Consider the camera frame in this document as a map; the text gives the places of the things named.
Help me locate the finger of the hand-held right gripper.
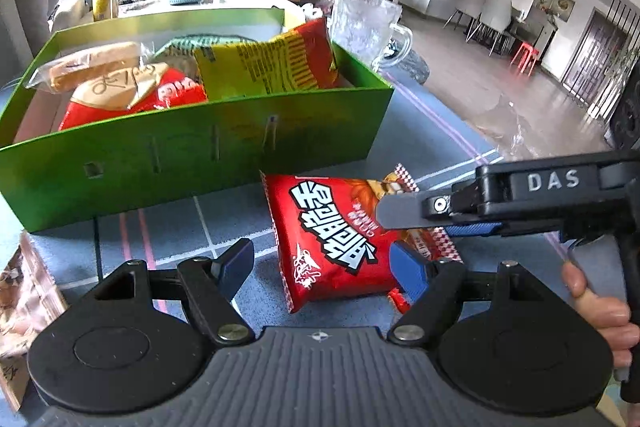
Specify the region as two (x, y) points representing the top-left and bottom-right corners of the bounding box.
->
(375, 179), (483, 230)
(442, 219), (506, 239)

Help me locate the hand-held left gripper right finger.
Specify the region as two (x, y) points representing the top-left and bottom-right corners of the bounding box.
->
(387, 241), (546, 344)

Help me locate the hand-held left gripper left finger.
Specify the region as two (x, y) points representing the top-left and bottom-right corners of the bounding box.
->
(95, 238), (256, 348)

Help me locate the red checkered edge snack packet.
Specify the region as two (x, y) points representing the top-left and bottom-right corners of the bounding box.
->
(261, 163), (463, 314)

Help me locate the green cardboard box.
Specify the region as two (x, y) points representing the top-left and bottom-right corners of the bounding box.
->
(0, 4), (396, 233)

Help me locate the red packet with beige print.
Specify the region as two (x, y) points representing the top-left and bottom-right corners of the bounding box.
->
(59, 62), (208, 130)

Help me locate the red yellow striped snack bag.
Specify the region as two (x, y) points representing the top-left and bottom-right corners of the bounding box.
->
(194, 18), (346, 100)

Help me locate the brown snack packet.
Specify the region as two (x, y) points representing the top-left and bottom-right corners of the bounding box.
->
(0, 232), (68, 413)

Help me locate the green patterned snack packet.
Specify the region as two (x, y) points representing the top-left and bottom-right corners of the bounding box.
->
(155, 34), (251, 62)

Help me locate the toast bread packet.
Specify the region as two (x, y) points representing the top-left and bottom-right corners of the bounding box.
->
(27, 41), (151, 95)

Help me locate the person's right hand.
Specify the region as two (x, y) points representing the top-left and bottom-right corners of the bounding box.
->
(561, 259), (633, 370)

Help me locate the small red snack wrapper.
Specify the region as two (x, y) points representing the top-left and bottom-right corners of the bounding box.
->
(389, 287), (416, 314)

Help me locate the large clear plastic bag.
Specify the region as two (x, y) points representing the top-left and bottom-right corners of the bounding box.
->
(475, 97), (531, 155)

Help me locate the black speaker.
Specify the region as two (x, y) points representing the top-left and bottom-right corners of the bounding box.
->
(607, 72), (640, 152)

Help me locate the red stool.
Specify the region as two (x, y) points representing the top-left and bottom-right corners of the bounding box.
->
(510, 42), (541, 75)

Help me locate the dark door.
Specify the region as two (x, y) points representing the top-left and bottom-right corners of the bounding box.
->
(562, 7), (631, 108)

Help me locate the dark round stone table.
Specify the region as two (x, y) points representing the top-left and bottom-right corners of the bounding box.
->
(372, 52), (431, 82)

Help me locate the white dining chair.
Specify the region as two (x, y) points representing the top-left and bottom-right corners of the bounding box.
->
(467, 0), (513, 45)
(445, 0), (486, 30)

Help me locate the glass mug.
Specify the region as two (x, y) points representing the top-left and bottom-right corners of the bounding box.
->
(327, 0), (415, 70)

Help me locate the small clear plastic bag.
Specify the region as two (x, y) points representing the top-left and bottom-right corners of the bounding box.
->
(300, 2), (328, 22)

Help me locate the gold can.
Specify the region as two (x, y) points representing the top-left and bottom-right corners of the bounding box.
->
(91, 0), (120, 24)

